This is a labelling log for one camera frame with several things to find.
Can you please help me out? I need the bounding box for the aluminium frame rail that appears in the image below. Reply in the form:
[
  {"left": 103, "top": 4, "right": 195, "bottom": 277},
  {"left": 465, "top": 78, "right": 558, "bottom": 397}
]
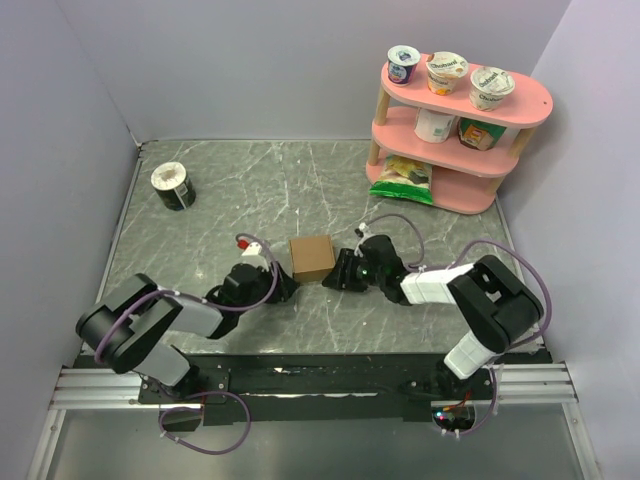
[{"left": 26, "top": 364, "right": 578, "bottom": 479}]

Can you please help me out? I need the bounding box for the black white yogurt cup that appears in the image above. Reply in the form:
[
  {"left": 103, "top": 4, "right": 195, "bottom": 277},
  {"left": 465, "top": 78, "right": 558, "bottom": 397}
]
[{"left": 150, "top": 161, "right": 197, "bottom": 211}]

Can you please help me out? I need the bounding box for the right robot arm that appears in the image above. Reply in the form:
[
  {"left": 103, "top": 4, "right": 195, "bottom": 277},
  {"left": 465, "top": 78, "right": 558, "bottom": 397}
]
[{"left": 322, "top": 234, "right": 552, "bottom": 399}]

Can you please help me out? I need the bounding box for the pink three-tier shelf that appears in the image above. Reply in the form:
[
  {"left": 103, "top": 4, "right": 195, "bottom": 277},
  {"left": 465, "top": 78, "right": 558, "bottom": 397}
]
[{"left": 366, "top": 55, "right": 553, "bottom": 215}]

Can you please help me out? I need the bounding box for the green snack bag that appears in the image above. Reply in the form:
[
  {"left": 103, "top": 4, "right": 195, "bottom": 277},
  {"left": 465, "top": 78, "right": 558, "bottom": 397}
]
[{"left": 369, "top": 155, "right": 434, "bottom": 205}]

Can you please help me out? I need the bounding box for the white cup middle shelf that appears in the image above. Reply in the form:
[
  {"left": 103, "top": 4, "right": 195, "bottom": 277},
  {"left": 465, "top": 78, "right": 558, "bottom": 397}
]
[{"left": 414, "top": 108, "right": 457, "bottom": 143}]

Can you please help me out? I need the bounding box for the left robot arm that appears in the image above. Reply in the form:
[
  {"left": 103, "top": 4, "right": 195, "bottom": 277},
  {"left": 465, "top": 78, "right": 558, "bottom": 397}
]
[{"left": 75, "top": 262, "right": 299, "bottom": 402}]

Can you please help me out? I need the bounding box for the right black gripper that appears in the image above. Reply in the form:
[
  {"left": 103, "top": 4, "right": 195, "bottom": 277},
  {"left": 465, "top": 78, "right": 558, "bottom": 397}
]
[{"left": 322, "top": 247, "right": 385, "bottom": 293}]

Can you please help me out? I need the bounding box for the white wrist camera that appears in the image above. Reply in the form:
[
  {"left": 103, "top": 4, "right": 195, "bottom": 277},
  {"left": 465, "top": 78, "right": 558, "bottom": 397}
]
[
  {"left": 237, "top": 238, "right": 270, "bottom": 271},
  {"left": 354, "top": 222, "right": 374, "bottom": 258}
]

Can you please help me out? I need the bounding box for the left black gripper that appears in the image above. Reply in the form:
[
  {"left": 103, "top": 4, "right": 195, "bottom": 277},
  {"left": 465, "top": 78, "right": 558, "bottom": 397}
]
[{"left": 237, "top": 260, "right": 299, "bottom": 314}]

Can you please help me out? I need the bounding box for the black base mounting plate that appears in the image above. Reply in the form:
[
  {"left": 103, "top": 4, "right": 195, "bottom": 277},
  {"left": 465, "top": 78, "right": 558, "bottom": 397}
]
[{"left": 137, "top": 352, "right": 551, "bottom": 431}]

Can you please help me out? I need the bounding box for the white Chobani yogurt cup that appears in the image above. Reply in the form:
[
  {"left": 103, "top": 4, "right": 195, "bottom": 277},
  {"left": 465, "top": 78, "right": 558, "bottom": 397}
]
[{"left": 469, "top": 66, "right": 516, "bottom": 111}]

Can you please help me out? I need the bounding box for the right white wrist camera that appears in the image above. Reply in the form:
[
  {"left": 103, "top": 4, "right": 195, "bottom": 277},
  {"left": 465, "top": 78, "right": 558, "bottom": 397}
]
[{"left": 354, "top": 222, "right": 374, "bottom": 258}]

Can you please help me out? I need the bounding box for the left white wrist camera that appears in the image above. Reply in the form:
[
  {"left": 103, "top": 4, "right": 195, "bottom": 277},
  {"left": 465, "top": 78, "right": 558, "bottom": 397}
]
[{"left": 237, "top": 238, "right": 270, "bottom": 271}]

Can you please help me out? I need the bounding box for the orange Chobani yogurt cup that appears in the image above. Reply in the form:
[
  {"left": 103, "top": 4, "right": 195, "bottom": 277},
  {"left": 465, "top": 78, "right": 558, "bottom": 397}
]
[{"left": 426, "top": 51, "right": 469, "bottom": 96}]

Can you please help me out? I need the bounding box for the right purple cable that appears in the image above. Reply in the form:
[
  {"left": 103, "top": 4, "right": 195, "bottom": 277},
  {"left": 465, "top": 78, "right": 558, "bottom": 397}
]
[{"left": 362, "top": 213, "right": 554, "bottom": 437}]

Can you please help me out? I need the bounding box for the purple cable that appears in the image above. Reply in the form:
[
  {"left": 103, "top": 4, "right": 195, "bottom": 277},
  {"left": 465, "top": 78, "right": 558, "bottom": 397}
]
[
  {"left": 93, "top": 232, "right": 280, "bottom": 455},
  {"left": 362, "top": 213, "right": 554, "bottom": 437}
]

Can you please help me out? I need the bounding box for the blue white yogurt cup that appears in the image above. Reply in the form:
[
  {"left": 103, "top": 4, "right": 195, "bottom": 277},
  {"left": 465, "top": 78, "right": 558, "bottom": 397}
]
[{"left": 387, "top": 45, "right": 421, "bottom": 85}]

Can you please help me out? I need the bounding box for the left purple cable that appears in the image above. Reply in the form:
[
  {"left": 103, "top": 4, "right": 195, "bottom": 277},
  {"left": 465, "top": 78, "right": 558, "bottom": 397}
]
[{"left": 93, "top": 232, "right": 280, "bottom": 455}]

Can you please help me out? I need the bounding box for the green package middle shelf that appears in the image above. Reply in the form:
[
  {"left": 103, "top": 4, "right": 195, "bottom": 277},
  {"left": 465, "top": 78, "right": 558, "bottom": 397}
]
[{"left": 457, "top": 117, "right": 506, "bottom": 151}]

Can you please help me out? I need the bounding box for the brown cardboard box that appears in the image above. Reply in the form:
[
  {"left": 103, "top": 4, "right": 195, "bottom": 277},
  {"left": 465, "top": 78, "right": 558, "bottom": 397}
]
[{"left": 289, "top": 235, "right": 336, "bottom": 284}]

